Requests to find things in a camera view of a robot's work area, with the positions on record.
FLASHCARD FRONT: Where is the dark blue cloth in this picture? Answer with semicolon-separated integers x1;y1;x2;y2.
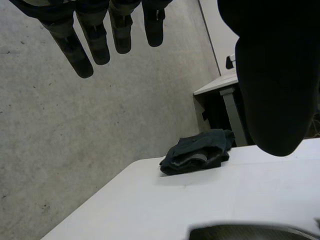
159;129;236;176

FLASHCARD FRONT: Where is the grey desk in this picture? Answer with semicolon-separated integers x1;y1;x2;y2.
192;72;249;147

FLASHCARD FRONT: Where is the small black desk device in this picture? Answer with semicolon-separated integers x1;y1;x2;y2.
225;55;237;70

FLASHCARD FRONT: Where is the grey woven basket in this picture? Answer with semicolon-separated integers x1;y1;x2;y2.
188;223;320;240

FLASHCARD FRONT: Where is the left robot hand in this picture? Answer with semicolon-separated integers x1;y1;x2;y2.
7;0;320;158

